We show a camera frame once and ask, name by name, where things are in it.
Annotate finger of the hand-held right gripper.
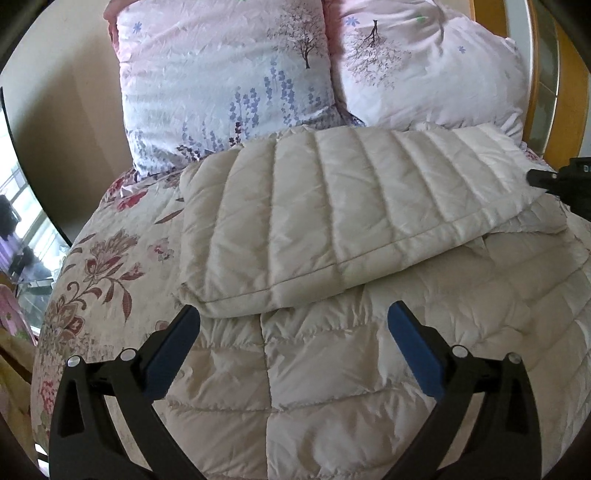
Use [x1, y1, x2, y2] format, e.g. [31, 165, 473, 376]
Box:
[526, 168, 557, 190]

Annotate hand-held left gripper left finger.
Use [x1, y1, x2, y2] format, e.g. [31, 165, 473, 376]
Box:
[48, 304, 208, 480]

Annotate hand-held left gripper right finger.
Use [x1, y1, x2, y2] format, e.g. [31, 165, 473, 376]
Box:
[381, 300, 542, 480]

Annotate cream white puffer coat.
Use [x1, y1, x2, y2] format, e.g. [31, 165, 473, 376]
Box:
[152, 122, 591, 480]

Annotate yellow wooden bed headboard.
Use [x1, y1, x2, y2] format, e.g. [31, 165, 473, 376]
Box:
[471, 0, 588, 172]

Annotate beige red floral bedspread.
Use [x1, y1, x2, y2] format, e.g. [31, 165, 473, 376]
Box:
[28, 113, 552, 480]

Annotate pink floral pillow tree print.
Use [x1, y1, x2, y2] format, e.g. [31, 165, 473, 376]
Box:
[323, 0, 529, 145]

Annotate pink floral cloth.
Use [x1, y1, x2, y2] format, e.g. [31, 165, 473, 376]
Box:
[0, 284, 38, 343]

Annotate bright window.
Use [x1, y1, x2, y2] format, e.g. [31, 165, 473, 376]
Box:
[0, 88, 71, 333]

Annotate pink floral pillow purple flowers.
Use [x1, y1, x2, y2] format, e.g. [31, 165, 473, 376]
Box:
[104, 0, 343, 178]

